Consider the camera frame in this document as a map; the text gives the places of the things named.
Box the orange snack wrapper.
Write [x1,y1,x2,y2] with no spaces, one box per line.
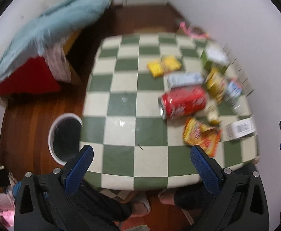
[183,117,222,157]

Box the white barcode box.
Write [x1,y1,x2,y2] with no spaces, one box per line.
[225,117,256,140]

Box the beige wrapper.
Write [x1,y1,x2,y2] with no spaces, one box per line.
[206,105,222,126]

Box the small blue white carton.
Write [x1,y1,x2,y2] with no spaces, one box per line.
[225,79,242,99]

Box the red soda can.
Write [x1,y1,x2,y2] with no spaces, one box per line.
[158,85,207,120]

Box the yellow gold snack bag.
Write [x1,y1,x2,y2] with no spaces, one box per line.
[205,66,227,104]

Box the green cardboard box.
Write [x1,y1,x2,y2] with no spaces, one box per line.
[200,45,230,74]

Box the blue white milk carton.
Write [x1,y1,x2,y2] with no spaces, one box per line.
[167,72,205,89]

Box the yellow snack packet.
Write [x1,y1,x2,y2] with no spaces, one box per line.
[147,56,182,78]

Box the white round trash bin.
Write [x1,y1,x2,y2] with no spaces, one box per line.
[48,113,82,166]

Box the green white checkered tablecloth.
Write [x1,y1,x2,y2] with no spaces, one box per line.
[79,32,262,191]

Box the red bed sheet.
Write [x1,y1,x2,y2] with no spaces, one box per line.
[0,57,61,96]

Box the checkered pink grey mattress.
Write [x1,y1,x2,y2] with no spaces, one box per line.
[44,44,72,83]

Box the light blue duvet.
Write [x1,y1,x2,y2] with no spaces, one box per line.
[0,0,112,83]

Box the pink cable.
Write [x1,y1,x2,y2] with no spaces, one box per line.
[178,21,212,40]

